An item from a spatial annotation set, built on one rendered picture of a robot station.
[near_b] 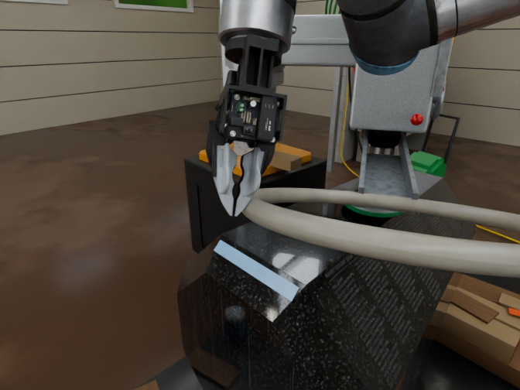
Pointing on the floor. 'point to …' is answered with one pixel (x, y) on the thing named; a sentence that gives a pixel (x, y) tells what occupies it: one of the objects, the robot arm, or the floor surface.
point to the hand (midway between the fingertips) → (233, 205)
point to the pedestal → (208, 234)
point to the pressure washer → (436, 167)
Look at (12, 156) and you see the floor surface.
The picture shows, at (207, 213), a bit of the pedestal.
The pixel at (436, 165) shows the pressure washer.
